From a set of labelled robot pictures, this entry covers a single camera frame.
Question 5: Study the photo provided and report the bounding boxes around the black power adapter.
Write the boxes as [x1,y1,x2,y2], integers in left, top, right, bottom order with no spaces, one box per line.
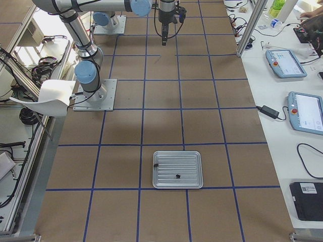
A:
[256,105,279,119]

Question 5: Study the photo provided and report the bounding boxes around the black laptop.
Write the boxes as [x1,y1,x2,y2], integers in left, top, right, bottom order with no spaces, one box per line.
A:
[290,182,322,221]

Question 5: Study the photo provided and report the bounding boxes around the aluminium frame post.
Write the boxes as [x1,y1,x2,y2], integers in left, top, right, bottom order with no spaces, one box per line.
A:
[236,0,267,57]

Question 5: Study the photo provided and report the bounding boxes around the clear plastic bottle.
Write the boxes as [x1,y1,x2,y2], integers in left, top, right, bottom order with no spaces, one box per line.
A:
[270,19,283,30]

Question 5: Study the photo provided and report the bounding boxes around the blue teach pendant near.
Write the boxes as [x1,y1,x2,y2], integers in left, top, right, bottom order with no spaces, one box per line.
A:
[287,91,322,135]

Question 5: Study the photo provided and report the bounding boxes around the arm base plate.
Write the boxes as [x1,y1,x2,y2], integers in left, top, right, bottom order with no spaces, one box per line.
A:
[73,79,117,111]
[93,12,126,35]

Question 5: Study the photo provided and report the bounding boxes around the silver metal tray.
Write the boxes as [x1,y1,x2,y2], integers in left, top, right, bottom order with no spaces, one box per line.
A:
[152,150,203,189]

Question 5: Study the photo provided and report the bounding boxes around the blue teach pendant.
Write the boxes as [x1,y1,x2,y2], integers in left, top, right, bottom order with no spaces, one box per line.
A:
[287,91,322,135]
[265,49,307,79]

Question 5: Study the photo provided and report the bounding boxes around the white plastic chair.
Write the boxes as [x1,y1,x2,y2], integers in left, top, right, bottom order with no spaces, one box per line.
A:
[10,80,76,117]

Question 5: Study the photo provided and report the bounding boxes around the blue teach pendant far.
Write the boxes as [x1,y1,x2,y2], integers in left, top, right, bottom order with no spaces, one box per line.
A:
[265,49,307,79]

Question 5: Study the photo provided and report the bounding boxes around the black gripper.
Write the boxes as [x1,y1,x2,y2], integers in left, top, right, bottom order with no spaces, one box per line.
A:
[158,0,187,46]

